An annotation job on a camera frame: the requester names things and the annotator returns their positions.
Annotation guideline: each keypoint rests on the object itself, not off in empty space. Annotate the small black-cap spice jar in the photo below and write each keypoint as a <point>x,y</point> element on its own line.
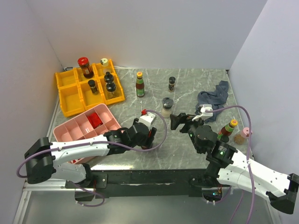
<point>171,84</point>
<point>93,87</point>

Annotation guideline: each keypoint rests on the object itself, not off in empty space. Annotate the green label sauce bottle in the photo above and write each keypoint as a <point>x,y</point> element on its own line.
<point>227,129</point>
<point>140,91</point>

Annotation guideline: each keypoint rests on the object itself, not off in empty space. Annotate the red packet in tray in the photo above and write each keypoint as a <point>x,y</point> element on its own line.
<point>94,120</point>

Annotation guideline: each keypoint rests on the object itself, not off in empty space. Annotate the white-cap seasoning shaker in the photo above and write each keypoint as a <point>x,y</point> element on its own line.
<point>105,65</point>

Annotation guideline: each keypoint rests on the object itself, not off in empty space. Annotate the black-top white salt grinder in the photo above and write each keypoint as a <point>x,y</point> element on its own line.
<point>108,78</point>

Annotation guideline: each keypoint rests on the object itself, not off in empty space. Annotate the pink-cap spice bottle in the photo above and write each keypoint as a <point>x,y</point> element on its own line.
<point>241,137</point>

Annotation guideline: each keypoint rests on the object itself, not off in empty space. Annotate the yellow compartment bin organizer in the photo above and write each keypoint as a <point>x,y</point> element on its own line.
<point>75,95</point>

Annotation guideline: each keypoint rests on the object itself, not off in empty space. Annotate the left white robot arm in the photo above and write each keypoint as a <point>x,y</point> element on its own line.
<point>45,159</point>

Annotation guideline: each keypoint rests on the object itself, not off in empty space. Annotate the pink divided tray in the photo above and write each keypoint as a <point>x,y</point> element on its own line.
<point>79,128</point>

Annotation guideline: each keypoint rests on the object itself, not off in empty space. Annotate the blue grey cloth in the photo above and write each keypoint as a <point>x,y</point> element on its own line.
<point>216,98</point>

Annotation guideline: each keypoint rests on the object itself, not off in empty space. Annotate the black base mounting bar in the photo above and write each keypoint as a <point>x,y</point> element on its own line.
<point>161,182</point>

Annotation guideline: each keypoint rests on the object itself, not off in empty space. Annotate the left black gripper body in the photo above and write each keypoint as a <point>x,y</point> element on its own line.
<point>147,140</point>

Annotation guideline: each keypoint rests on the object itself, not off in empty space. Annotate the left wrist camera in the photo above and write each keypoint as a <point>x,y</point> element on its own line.
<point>147,118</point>

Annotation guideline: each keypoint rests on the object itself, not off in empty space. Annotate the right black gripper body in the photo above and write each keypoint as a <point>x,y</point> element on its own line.
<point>191,132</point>

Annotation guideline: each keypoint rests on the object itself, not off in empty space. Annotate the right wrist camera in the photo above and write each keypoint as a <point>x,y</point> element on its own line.
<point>205,112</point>

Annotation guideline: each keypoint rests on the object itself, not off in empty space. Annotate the clear-cap salt grinder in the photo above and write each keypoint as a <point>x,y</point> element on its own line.
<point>167,104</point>

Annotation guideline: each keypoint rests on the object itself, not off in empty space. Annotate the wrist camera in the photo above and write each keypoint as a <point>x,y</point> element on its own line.
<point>205,112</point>
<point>147,118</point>

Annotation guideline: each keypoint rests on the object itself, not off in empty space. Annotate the black-top brown pepper grinder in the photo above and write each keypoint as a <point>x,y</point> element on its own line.
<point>111,90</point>

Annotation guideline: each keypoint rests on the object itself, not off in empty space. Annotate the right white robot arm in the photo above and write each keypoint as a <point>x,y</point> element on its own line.
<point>229,166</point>

